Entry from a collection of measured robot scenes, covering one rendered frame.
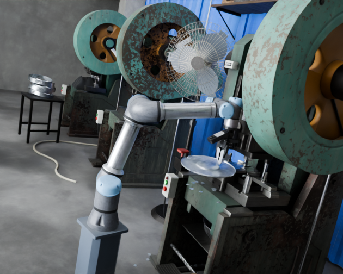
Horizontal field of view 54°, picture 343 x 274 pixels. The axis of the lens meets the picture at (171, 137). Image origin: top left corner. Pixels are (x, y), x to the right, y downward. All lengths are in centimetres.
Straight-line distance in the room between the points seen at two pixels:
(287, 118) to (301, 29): 32
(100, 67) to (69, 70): 359
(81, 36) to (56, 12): 360
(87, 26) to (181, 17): 178
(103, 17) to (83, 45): 44
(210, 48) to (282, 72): 130
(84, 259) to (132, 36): 181
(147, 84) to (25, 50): 532
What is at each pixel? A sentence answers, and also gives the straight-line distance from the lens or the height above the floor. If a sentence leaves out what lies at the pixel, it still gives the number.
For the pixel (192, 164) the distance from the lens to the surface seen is 177.
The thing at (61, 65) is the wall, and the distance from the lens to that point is 813.
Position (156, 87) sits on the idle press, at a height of 102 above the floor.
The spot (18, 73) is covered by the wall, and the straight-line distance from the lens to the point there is 807.
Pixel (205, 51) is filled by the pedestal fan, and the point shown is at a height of 138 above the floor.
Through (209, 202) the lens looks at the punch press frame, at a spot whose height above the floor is 59.
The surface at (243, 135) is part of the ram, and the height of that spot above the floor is 97.
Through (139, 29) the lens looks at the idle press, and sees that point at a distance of 291.
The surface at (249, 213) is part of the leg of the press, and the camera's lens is 173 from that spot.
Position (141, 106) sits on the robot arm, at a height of 105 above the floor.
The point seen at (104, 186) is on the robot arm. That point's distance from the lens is 160.
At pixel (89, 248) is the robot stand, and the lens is 171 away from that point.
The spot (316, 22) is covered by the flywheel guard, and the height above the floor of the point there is 151.
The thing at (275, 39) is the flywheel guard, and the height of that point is 142.
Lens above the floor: 128
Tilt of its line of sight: 13 degrees down
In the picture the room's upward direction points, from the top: 11 degrees clockwise
